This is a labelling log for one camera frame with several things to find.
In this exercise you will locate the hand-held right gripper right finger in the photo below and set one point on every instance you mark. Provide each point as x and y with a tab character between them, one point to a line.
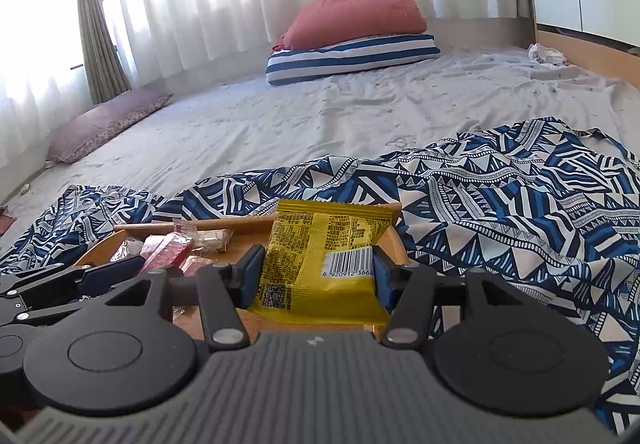
385	279

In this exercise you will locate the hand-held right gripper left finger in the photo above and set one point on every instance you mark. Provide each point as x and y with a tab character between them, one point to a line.
252	274

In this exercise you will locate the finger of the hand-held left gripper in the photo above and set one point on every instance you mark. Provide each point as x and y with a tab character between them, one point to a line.
112	270

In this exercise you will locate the white and pink snack packet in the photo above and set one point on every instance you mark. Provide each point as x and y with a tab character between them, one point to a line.
127	249

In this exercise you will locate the wooden tray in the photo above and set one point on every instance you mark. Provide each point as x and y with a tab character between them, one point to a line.
235	244

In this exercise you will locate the clear cream snack packet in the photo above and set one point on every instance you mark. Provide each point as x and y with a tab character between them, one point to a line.
212	240

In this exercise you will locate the red and green snack packet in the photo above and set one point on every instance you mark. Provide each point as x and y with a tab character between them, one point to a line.
165	251

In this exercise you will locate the small pink snack packet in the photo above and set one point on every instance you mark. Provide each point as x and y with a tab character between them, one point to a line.
197	265

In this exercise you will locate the yellow snack packet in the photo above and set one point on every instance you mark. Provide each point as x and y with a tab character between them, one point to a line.
315	264

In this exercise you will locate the white and red snack packet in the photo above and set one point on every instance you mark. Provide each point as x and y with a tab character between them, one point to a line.
182	227

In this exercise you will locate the brown pink cloth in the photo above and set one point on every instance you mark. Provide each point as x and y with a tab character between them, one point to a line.
5	221

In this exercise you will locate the blue patterned cloth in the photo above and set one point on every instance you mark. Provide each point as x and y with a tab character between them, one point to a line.
500	199

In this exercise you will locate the mauve pillow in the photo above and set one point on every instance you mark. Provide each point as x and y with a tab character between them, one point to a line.
105	123

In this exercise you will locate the grey bed sheet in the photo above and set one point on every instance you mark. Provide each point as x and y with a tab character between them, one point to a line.
300	123

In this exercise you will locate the blue striped pillow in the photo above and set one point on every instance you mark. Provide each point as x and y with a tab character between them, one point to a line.
350	58

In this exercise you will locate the pink pillow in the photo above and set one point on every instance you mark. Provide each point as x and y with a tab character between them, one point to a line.
355	16

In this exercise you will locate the white crumpled item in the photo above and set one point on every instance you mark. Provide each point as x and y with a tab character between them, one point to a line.
547	54

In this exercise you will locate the wooden bed frame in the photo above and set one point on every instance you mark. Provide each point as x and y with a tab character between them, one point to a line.
590	48

